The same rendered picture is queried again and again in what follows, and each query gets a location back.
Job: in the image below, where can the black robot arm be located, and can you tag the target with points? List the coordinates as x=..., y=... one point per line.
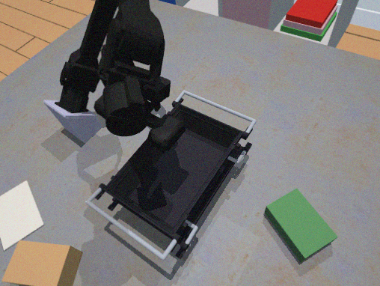
x=135, y=34

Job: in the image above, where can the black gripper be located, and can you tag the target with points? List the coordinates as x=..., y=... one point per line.
x=165, y=131

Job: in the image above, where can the green rectangular block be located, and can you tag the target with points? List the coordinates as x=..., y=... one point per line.
x=301, y=227

